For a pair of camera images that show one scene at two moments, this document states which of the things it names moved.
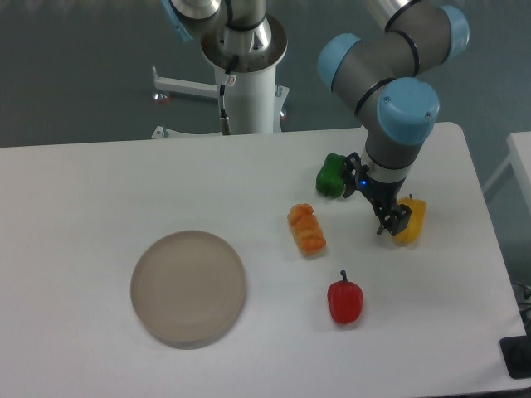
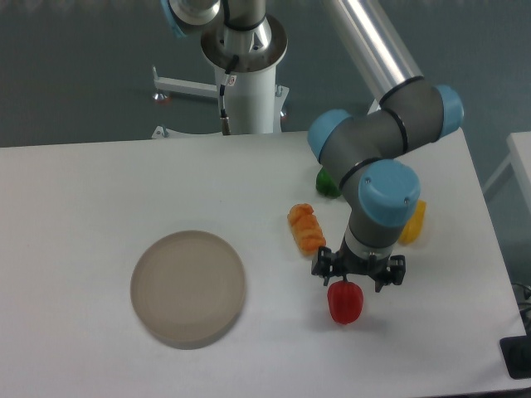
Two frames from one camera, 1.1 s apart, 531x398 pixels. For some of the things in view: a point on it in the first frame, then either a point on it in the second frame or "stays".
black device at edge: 516,351 stays
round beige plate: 188,289 stays
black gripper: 383,196 to 347,262
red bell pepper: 346,300 stays
